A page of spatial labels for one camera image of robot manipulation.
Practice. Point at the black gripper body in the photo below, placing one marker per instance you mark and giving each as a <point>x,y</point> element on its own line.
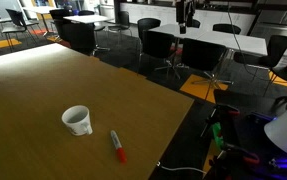
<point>180,11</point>

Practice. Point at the white marker with red cap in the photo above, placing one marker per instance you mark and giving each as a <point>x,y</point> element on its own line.
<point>118,146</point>

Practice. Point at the white ceramic mug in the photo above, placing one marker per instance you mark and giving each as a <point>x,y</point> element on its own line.
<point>76,125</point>

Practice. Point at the white kitchen counter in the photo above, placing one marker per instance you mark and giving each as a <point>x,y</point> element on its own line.
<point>216,16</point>

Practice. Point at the black robot stand platform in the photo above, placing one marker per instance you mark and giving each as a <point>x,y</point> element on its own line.
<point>239,100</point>

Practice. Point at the grey metal cabinet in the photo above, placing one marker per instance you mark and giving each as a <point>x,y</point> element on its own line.
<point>283,20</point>

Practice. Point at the green plastic part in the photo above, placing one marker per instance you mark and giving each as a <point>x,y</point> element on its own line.
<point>217,133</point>

